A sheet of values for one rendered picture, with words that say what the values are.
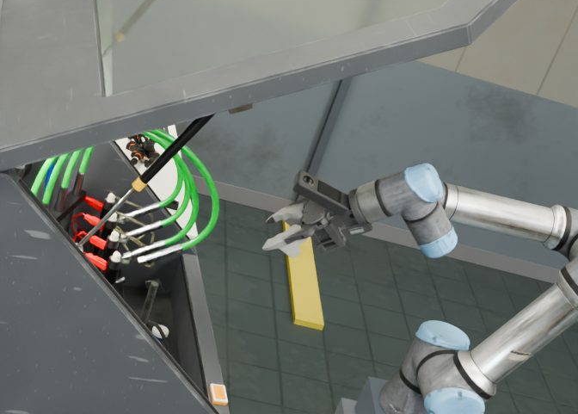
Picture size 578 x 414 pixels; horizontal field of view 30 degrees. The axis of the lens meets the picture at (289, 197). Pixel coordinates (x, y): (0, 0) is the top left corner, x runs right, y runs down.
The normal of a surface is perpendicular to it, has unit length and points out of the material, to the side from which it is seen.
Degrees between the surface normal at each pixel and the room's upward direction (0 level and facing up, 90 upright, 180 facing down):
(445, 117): 90
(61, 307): 90
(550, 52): 90
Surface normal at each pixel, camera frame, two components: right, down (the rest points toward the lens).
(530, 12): 0.06, 0.48
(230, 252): 0.31, -0.84
